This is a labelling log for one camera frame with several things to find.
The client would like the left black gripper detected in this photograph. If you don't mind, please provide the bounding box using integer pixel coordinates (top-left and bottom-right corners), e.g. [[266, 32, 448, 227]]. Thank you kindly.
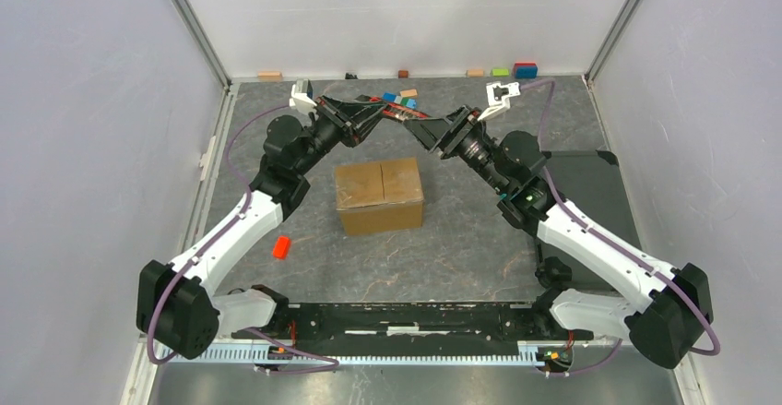
[[294, 93, 388, 176]]

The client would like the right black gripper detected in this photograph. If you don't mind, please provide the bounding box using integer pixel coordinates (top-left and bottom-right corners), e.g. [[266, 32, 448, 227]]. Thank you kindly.
[[401, 104, 509, 194]]

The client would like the brown cardboard express box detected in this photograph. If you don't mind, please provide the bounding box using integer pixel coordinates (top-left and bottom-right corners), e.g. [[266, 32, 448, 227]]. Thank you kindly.
[[335, 157, 424, 236]]

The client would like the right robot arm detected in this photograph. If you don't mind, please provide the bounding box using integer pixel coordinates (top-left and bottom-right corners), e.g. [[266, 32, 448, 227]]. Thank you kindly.
[[403, 107, 721, 369]]

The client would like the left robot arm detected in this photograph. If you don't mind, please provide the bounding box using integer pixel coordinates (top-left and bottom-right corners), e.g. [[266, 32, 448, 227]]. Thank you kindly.
[[136, 96, 388, 364]]

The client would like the blue green block stack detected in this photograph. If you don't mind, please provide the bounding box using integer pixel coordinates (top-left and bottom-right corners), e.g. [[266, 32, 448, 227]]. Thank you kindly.
[[382, 93, 417, 110]]

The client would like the tan wooden block on stack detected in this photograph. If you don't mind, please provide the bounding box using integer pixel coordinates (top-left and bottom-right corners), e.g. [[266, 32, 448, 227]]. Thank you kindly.
[[398, 89, 418, 100]]

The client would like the small red block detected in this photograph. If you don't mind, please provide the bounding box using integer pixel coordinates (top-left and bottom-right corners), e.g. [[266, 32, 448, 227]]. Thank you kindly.
[[271, 235, 292, 260]]

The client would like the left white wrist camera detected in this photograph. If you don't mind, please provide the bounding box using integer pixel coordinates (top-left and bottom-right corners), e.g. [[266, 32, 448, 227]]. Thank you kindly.
[[289, 78, 316, 114]]

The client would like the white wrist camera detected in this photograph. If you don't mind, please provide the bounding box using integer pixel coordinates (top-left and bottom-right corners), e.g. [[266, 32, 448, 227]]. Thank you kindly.
[[478, 82, 521, 121], [289, 78, 316, 114]]

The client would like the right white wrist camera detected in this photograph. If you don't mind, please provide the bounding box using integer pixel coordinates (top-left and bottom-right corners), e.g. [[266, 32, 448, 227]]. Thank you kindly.
[[478, 82, 521, 121]]

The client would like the tan block at wall left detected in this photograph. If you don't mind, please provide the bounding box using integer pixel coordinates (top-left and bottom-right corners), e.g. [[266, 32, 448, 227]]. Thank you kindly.
[[257, 71, 283, 82]]

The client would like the red blue block at wall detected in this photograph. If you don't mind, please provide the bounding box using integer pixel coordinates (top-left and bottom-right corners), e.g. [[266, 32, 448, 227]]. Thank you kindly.
[[512, 63, 539, 79]]

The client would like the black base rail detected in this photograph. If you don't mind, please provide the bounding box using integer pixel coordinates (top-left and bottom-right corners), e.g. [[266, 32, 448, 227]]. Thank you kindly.
[[260, 302, 594, 356]]

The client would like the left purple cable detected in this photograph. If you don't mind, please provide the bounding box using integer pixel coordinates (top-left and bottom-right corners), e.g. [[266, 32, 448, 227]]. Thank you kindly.
[[145, 103, 341, 375]]

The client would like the white toothed cable duct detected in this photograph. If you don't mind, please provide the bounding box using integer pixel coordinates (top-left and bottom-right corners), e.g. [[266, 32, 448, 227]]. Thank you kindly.
[[171, 340, 544, 367]]

